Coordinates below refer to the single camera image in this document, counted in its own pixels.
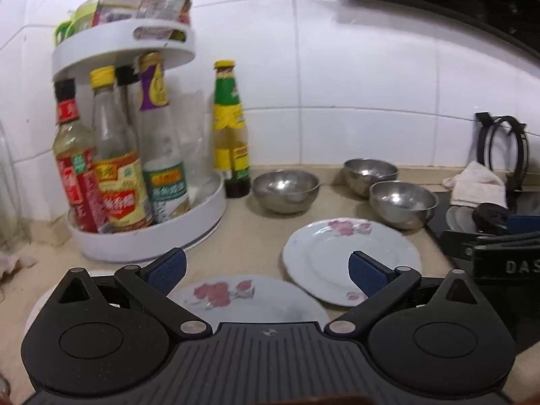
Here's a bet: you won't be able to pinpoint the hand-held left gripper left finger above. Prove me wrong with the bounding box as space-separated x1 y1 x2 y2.
57 248 214 340

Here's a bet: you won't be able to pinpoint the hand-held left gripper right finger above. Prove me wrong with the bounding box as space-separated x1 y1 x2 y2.
324 251 482 340

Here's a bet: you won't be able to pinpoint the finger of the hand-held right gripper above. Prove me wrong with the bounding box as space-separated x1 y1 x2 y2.
441 228 540 259
471 202 540 235

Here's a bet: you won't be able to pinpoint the white plate pink flowers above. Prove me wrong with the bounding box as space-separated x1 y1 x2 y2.
282 218 423 308
169 274 332 334

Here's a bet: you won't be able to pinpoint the black induction cooktop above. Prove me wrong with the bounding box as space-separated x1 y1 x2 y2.
426 190 540 347

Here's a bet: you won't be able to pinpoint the white folded towel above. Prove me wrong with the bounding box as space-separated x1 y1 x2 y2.
442 160 507 208

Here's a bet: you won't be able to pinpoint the steel bowl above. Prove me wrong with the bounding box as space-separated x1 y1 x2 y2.
252 169 320 214
369 181 439 231
342 158 399 198

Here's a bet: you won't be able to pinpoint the yellow cap vinegar bottle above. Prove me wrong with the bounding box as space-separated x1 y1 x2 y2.
88 66 153 234

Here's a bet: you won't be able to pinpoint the purple label sauce bottle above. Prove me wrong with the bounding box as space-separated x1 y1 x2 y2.
137 52 190 225

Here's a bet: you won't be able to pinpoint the crumpled white rag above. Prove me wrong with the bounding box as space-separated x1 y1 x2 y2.
0 253 38 288

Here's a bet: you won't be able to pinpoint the red label sauce bottle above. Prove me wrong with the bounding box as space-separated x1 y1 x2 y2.
53 79 108 234

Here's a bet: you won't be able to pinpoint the green yellow label bottle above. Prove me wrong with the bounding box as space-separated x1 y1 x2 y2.
212 60 251 199

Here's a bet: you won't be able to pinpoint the dark cap slim bottle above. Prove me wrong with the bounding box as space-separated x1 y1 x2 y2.
115 65 140 144

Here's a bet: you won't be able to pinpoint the white two-tier rotating rack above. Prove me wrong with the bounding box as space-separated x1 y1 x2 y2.
51 17 226 262

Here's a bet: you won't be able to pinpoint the bright green plastic cup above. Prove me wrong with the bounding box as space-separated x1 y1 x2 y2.
55 0 102 47

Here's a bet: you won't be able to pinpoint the black wall hook holder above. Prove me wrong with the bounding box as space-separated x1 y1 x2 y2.
475 112 530 192

